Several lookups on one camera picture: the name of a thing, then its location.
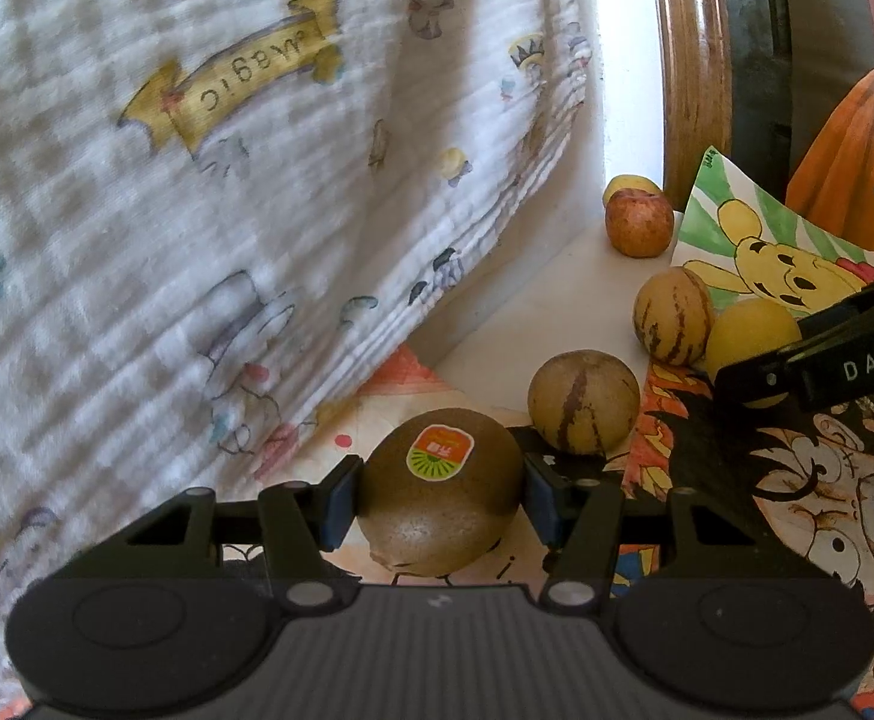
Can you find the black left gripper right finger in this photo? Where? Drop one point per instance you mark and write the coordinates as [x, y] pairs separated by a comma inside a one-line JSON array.
[[692, 610]]

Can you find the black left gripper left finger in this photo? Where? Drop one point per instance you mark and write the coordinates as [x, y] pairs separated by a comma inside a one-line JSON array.
[[187, 600]]

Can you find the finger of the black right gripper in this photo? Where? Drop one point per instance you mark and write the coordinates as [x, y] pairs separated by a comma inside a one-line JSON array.
[[832, 363]]

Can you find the yellow lemon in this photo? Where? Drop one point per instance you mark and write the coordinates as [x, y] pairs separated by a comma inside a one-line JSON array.
[[746, 329]]

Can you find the striped pepino melon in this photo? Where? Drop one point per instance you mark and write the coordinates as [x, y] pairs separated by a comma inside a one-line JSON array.
[[583, 402], [673, 316]]

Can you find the brown kiwi with sticker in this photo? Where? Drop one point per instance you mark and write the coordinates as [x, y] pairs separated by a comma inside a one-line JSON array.
[[439, 491]]

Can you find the colourful anime drawing sheet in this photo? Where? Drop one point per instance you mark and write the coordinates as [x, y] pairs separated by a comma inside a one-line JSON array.
[[491, 651]]

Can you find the Winnie the Pooh drawing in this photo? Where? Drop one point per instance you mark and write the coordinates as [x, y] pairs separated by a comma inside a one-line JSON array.
[[744, 243]]

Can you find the reddish brown round fruit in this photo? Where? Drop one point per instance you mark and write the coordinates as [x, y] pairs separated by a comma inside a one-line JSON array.
[[639, 224]]

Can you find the yellow fruit behind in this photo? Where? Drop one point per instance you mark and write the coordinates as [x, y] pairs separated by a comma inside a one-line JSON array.
[[629, 182]]

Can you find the white cartoon print cloth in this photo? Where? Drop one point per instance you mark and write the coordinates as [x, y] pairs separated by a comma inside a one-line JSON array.
[[219, 217]]

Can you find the wooden frame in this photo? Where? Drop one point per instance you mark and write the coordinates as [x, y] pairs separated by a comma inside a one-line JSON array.
[[697, 89]]

